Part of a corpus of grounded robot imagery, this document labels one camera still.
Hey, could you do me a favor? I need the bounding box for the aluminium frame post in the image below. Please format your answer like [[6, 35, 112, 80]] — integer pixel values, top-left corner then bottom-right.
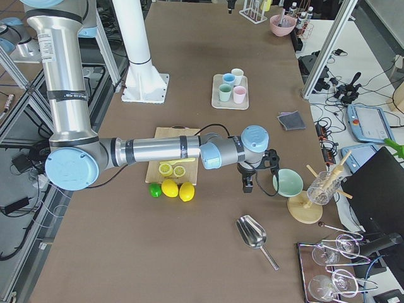
[[302, 0, 358, 100]]

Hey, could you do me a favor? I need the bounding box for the white wire rack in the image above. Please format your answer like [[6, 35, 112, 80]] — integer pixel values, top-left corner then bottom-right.
[[239, 0, 268, 25]]

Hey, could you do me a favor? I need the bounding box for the yellow plastic knife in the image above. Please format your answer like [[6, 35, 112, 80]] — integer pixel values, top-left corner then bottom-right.
[[167, 158, 196, 165]]

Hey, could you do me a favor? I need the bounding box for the grey folded cloth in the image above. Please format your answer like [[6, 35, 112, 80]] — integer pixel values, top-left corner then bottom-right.
[[277, 110, 306, 131]]

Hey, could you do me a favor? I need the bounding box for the clear glass mug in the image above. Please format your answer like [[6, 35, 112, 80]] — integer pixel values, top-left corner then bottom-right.
[[307, 171, 342, 205]]

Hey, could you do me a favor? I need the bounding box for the blue cup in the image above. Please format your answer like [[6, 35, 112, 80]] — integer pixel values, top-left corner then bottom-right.
[[222, 73, 235, 87]]

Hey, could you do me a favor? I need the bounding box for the blue teach pendant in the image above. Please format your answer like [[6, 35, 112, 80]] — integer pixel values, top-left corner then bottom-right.
[[340, 143, 379, 173], [347, 104, 395, 143]]

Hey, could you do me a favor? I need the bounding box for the cream cup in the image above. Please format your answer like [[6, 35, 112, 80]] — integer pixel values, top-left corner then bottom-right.
[[231, 68, 244, 86]]

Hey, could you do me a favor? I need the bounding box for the yellow lemon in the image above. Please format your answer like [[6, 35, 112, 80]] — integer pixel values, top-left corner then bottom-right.
[[179, 182, 195, 202], [161, 179, 179, 198]]

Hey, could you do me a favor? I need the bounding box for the wooden cup tree stand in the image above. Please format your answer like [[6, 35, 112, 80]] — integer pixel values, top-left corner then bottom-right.
[[287, 151, 353, 224]]

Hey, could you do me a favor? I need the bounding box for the green bowl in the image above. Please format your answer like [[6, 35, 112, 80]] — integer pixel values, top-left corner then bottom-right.
[[273, 169, 304, 198]]

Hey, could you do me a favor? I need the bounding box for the white pedestal column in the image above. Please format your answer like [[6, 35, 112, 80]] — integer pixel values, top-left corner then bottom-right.
[[113, 0, 169, 104]]

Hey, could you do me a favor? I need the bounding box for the wine glass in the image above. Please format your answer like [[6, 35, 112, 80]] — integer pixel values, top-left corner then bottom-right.
[[331, 269, 359, 297], [312, 243, 340, 266], [308, 275, 335, 302], [335, 234, 360, 259]]

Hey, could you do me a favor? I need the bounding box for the yellow cup on rack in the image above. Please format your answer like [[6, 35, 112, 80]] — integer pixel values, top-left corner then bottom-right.
[[261, 0, 272, 12]]

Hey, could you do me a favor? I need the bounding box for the green lime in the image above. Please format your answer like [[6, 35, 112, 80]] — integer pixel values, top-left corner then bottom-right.
[[148, 183, 162, 198]]

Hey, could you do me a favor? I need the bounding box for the black monitor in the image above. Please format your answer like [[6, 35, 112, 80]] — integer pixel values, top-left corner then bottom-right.
[[342, 147, 403, 235]]

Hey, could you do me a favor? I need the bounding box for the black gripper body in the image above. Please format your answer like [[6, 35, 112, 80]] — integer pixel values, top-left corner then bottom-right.
[[237, 162, 262, 181]]

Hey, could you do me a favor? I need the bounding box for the green cup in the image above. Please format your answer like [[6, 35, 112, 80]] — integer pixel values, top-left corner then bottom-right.
[[218, 83, 232, 102]]

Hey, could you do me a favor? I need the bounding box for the metal scoop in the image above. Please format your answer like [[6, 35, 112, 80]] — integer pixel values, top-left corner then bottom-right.
[[236, 215, 279, 271]]

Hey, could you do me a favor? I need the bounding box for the beige rabbit tray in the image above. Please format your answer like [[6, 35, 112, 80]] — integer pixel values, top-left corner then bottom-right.
[[211, 74, 249, 110]]

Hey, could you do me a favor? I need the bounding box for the pink bowl with ice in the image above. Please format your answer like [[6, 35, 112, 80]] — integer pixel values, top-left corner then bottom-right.
[[270, 15, 297, 37]]

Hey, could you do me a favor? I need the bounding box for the metal muddler in bowl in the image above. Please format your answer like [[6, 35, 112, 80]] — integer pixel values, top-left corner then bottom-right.
[[278, 9, 285, 27]]

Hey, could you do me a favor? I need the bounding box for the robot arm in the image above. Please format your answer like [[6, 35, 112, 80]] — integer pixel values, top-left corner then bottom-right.
[[24, 1, 270, 191]]

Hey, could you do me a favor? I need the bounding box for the pink cup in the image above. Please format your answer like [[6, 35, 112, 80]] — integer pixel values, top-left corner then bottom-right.
[[233, 86, 247, 104]]

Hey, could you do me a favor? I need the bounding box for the wooden cutting board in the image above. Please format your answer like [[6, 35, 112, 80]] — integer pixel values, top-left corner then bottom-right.
[[145, 127, 199, 186]]

